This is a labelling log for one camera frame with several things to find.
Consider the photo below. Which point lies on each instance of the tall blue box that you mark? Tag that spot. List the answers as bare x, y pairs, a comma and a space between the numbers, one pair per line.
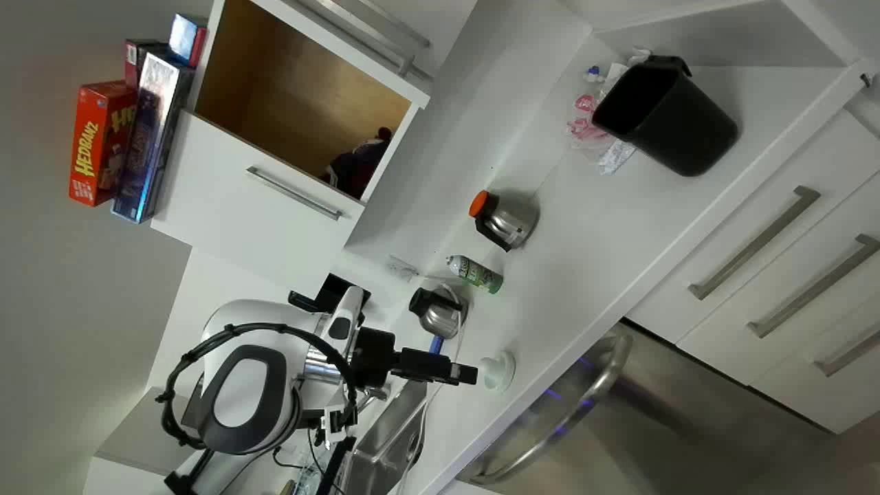
145, 138

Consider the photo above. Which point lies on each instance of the silver jar with orange lid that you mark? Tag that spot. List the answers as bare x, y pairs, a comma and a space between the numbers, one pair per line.
506, 222

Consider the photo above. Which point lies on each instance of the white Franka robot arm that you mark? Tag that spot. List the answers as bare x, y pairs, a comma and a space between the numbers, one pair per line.
242, 390

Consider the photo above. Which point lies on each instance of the open wooden cabinet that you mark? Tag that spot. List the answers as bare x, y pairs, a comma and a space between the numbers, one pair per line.
293, 98

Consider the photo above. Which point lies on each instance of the red cardboard box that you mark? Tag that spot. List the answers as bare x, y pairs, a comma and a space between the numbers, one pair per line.
96, 141

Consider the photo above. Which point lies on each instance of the pink stickers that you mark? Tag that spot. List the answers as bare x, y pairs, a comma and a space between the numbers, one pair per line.
585, 116

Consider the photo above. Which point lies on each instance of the dark red box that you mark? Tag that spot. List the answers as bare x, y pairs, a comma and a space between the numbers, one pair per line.
137, 54

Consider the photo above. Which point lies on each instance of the pale green ceramic bowl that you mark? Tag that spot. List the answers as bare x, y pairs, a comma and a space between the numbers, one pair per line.
497, 371

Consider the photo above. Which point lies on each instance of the small blue object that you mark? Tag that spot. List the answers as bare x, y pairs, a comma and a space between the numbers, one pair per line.
436, 346

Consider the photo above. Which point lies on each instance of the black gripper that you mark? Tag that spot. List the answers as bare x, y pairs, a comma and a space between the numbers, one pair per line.
393, 358

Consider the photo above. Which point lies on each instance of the silver metal cup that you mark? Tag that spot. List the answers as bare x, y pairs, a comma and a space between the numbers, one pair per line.
440, 311

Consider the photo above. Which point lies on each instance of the blue and red box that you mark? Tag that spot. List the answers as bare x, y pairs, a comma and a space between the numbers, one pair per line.
185, 36

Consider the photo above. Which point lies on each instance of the stainless steel dishwasher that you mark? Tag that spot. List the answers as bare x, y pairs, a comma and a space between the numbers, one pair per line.
676, 430

